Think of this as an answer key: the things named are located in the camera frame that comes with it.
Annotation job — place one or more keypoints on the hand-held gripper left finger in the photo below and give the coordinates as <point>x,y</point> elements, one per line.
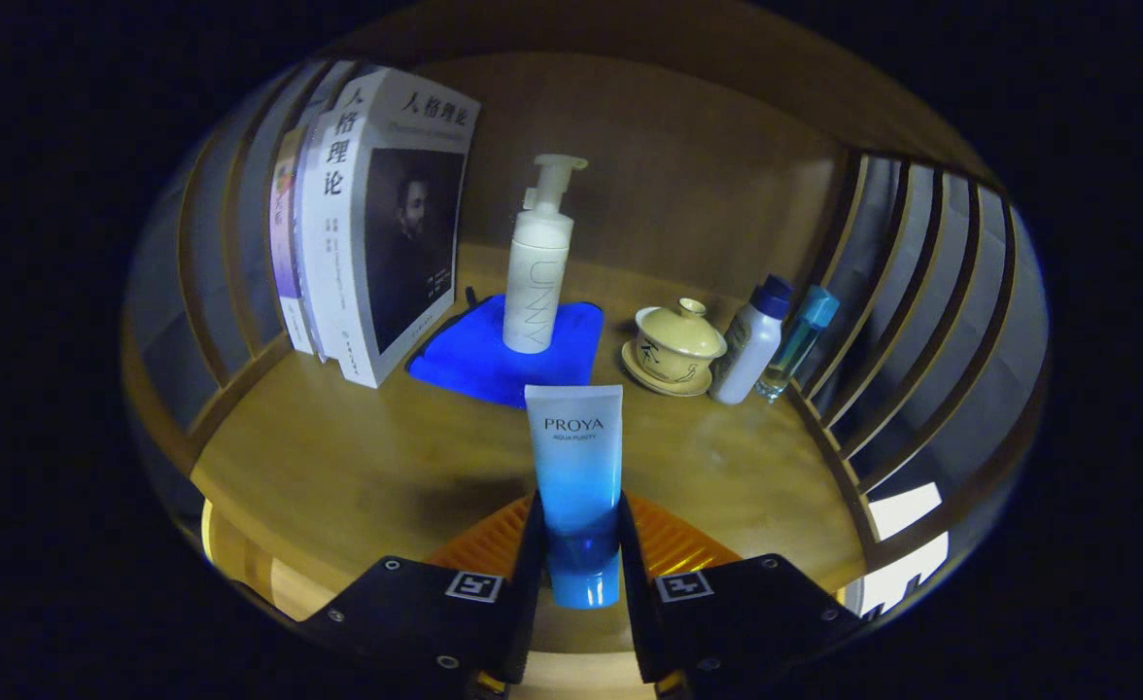
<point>435,612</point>

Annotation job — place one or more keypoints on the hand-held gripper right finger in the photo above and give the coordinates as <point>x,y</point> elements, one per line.
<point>727,612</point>

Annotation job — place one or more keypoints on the blue cosmetic tube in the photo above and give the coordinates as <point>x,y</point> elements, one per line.
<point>576,467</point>

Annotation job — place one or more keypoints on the wooden countertop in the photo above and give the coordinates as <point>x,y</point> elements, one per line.
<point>338,467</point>

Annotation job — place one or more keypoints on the brown wooden cabinet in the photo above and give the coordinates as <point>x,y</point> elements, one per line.
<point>688,175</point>

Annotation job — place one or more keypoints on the blue folded cloth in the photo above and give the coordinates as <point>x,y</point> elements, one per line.
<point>474,355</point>

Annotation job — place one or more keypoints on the white bottle with blue cap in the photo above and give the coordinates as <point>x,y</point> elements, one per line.
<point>746,350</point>

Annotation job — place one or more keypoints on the beige lidded teacup with saucer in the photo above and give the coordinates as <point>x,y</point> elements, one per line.
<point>674,345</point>

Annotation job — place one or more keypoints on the clear blue bottle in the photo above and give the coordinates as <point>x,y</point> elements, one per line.
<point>800,335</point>

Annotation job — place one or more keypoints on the thin white book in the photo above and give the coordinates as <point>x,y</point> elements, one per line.
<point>307,321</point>

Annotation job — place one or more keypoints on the white pump bottle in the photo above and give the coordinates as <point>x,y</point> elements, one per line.
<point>536,282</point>

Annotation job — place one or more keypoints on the grey portrait cover book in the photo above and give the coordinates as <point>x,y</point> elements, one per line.
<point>406,224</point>

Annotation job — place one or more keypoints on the purple spine book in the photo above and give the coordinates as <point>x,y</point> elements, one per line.
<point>285,243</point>

